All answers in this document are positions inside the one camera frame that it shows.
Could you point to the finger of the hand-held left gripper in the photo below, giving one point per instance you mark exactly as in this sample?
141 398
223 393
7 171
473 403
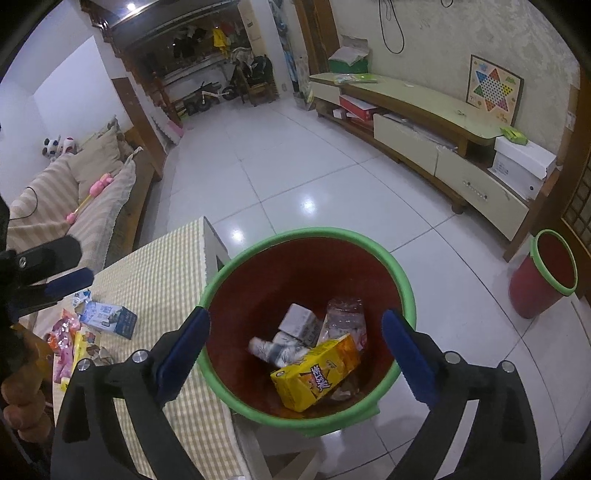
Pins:
55 256
69 284

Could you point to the red bin with green rim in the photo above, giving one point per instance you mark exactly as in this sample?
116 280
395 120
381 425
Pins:
531 286
258 286

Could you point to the small green packet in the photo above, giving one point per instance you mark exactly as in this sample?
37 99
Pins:
513 134

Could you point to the grey patterned tissue pack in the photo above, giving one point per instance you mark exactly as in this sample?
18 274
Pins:
281 353

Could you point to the long wooden tv cabinet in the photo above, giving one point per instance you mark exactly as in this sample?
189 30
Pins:
415 99

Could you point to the pink foam mats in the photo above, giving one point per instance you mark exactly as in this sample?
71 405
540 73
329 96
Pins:
168 129

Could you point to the crumpled brown paper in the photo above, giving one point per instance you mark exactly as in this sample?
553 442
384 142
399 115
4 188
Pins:
99 354

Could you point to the striped beige sofa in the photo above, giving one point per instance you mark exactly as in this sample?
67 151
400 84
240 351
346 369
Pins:
51 198

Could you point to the beige pillow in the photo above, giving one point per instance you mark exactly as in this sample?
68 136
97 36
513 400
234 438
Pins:
94 159

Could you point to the red flat box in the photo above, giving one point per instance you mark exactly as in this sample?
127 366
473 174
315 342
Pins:
360 107

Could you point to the white balance bike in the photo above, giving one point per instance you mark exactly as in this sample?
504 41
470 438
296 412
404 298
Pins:
207 97

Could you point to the yellow white medicine box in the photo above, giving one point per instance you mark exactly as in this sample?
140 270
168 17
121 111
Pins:
79 353

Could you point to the yellow snack box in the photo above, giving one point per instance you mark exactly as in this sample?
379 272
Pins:
314 374

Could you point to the clear plastic bag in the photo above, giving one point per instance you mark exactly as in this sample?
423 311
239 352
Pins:
344 318

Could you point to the star checkers board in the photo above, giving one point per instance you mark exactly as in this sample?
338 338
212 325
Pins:
494 90

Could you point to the green booklet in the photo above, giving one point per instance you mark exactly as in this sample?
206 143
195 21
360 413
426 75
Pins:
355 78

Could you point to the black white cow plush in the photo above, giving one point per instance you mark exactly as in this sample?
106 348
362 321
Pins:
51 148

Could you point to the wooden lattice door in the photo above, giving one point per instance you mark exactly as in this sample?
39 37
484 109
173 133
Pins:
577 207

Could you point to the white pink plush toy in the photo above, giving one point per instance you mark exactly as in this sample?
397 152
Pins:
69 145

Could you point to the yellow hanging cloth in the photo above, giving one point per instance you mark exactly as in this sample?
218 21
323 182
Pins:
220 38

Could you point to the pink foil wrapper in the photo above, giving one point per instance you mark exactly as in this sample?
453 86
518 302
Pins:
63 364

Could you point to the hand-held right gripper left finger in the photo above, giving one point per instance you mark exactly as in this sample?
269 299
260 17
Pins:
182 355

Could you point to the white blue carton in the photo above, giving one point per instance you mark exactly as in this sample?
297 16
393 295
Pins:
111 318

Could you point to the white standing air conditioner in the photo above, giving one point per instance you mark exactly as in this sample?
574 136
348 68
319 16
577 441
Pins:
251 27

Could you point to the person's left hand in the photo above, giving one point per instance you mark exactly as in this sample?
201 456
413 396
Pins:
27 406

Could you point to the orange snack wrapper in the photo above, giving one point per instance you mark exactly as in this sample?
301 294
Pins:
62 332

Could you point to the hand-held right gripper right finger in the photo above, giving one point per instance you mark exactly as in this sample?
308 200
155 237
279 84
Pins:
411 355

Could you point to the open green white box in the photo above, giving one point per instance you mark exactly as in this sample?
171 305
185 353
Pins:
348 57

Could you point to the yellow checked tablecloth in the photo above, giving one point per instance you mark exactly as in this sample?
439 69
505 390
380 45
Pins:
152 277

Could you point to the white cardboard box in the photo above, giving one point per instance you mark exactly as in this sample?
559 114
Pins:
521 161

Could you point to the pink toy wand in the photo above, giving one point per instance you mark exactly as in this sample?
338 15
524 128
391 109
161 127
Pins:
99 184

